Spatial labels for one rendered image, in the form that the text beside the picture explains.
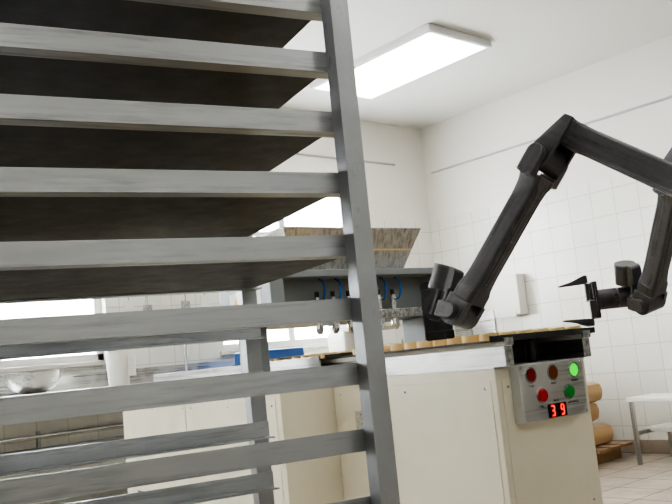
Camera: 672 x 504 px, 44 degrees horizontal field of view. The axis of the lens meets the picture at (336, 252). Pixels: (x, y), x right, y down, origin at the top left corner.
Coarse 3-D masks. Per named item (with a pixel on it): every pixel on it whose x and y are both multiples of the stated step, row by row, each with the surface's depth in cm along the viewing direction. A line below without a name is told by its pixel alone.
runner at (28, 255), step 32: (0, 256) 97; (32, 256) 98; (64, 256) 100; (96, 256) 102; (128, 256) 103; (160, 256) 105; (192, 256) 107; (224, 256) 109; (256, 256) 111; (288, 256) 113; (320, 256) 115
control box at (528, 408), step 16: (512, 368) 202; (528, 368) 202; (544, 368) 206; (560, 368) 209; (512, 384) 202; (528, 384) 202; (544, 384) 205; (560, 384) 208; (576, 384) 212; (528, 400) 201; (560, 400) 207; (576, 400) 211; (528, 416) 200; (544, 416) 203; (560, 416) 206
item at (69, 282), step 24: (192, 264) 113; (216, 264) 115; (240, 264) 118; (264, 264) 120; (288, 264) 123; (312, 264) 126; (0, 288) 118; (24, 288) 121; (48, 288) 124; (72, 288) 126; (96, 288) 130; (120, 288) 133; (144, 288) 136; (168, 288) 140; (192, 288) 144; (216, 288) 148
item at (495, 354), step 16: (400, 352) 231; (416, 352) 225; (432, 352) 220; (448, 352) 215; (464, 352) 210; (480, 352) 206; (496, 352) 201; (512, 352) 201; (400, 368) 231; (416, 368) 225; (432, 368) 220; (448, 368) 215; (464, 368) 210
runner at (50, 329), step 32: (0, 320) 96; (32, 320) 97; (64, 320) 99; (96, 320) 100; (128, 320) 102; (160, 320) 104; (192, 320) 106; (224, 320) 108; (256, 320) 110; (288, 320) 112; (320, 320) 114; (352, 320) 119
